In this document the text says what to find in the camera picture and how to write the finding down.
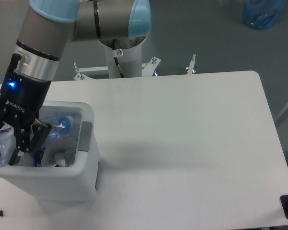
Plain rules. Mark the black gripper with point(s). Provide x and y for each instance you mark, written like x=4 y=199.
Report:
x=21 y=98

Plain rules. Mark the clear plastic water bottle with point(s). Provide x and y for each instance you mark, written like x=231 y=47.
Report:
x=61 y=128

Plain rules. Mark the white paper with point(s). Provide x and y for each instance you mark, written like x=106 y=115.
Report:
x=61 y=153

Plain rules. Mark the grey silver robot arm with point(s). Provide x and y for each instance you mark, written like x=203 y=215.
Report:
x=48 y=26

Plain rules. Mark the white plastic trash can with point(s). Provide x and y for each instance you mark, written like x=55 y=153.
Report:
x=75 y=183

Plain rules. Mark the blue yellow snack wrapper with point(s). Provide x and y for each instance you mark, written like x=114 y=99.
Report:
x=38 y=158

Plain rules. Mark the blue plastic bag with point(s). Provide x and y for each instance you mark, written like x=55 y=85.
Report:
x=262 y=14

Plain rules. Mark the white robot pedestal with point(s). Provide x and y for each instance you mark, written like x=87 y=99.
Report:
x=123 y=50

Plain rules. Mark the white pedestal base bracket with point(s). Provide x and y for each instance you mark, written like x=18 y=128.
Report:
x=128 y=70

